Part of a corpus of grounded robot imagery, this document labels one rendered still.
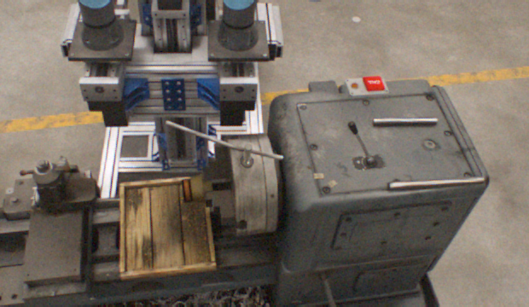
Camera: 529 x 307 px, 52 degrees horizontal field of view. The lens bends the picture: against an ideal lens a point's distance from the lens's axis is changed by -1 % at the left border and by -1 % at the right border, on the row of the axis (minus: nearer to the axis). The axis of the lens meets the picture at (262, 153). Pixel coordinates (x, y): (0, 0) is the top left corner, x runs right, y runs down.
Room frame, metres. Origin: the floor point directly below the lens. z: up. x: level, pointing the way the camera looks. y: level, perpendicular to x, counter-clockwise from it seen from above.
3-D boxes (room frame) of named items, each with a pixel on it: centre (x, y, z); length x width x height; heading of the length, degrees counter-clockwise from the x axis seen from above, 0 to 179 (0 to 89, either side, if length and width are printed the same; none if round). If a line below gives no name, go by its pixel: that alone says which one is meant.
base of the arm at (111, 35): (1.54, 0.63, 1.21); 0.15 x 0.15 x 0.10
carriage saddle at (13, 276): (0.85, 0.68, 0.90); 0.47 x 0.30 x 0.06; 14
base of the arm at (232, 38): (1.61, 0.14, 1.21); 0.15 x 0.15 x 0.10
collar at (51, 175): (0.94, 0.65, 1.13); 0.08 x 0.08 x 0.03
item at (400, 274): (1.12, -0.34, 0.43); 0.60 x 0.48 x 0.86; 104
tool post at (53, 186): (0.93, 0.64, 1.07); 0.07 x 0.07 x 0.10; 14
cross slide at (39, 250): (0.88, 0.64, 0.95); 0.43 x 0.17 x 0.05; 14
